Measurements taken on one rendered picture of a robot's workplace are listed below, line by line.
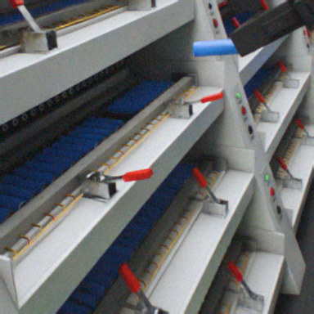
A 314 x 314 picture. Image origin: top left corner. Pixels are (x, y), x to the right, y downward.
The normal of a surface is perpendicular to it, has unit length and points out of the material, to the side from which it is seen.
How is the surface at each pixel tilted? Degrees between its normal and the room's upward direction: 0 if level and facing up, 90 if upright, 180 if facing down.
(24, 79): 108
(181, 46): 90
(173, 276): 18
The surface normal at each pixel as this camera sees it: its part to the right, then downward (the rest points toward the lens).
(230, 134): -0.49, 0.37
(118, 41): 0.87, 0.11
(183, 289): -0.09, -0.92
